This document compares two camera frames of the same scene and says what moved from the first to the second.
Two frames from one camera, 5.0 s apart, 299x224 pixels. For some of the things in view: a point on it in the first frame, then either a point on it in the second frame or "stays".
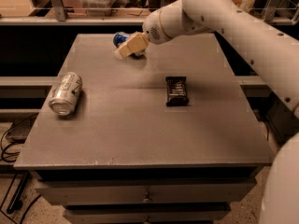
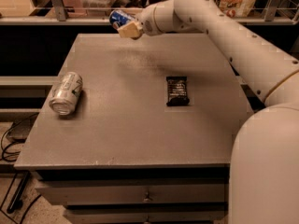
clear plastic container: x=98 y=1 stays
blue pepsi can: x=119 y=38 -> x=119 y=19
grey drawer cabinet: x=173 y=136 stays
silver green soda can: x=65 y=93 stays
